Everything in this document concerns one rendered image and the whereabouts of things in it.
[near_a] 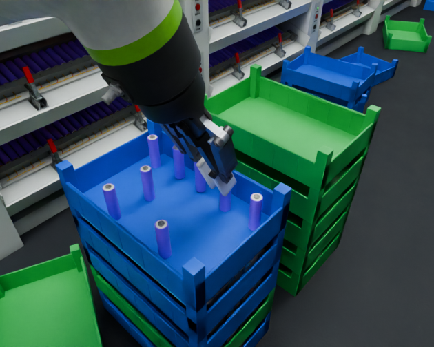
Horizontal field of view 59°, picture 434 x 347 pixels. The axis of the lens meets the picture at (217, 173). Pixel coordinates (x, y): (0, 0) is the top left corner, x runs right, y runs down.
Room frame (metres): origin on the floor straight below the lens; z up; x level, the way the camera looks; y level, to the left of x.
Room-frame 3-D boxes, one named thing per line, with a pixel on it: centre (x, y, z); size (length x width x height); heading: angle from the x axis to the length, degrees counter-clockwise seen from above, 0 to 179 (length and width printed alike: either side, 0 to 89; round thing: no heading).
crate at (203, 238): (0.43, 0.07, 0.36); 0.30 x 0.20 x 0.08; 48
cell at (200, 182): (0.48, 0.03, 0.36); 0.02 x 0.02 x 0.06
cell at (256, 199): (0.40, -0.06, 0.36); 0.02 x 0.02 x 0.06
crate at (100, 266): (0.43, 0.07, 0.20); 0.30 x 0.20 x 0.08; 48
